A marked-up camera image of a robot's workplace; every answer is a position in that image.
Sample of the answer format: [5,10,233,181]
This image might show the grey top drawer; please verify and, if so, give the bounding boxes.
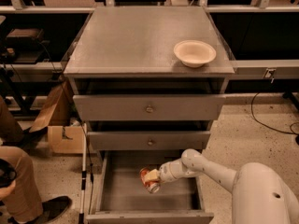
[73,94,225,121]

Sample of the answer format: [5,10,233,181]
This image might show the black device in hand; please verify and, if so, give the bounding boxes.
[0,160,17,188]

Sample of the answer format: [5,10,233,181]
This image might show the black shoe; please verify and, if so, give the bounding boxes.
[7,196,72,224]

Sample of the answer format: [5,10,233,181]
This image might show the grey middle drawer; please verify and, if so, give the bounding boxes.
[88,131,210,150]

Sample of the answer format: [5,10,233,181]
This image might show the red coke can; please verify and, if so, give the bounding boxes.
[139,168,160,193]

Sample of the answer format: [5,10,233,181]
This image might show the white black pole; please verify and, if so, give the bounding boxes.
[78,123,87,224]

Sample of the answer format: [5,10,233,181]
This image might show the black equipment on shelf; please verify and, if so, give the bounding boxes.
[0,28,50,64]

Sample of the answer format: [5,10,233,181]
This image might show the black floor cable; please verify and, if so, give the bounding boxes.
[250,91,299,147]

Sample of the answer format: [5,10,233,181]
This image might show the white paper bowl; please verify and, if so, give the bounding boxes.
[174,40,217,68]

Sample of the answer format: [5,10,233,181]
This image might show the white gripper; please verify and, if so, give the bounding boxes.
[143,162,176,183]

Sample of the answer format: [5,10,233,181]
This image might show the person leg tan trousers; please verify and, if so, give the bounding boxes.
[0,147,43,224]

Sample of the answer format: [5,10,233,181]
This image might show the grey open bottom drawer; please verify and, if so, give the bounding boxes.
[87,150,214,224]

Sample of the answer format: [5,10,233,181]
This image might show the open cardboard box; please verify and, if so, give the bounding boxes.
[29,81,85,154]

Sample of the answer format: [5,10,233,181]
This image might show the grey drawer cabinet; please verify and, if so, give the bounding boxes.
[64,6,235,224]

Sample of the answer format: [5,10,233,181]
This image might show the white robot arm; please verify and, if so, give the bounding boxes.
[141,149,299,224]

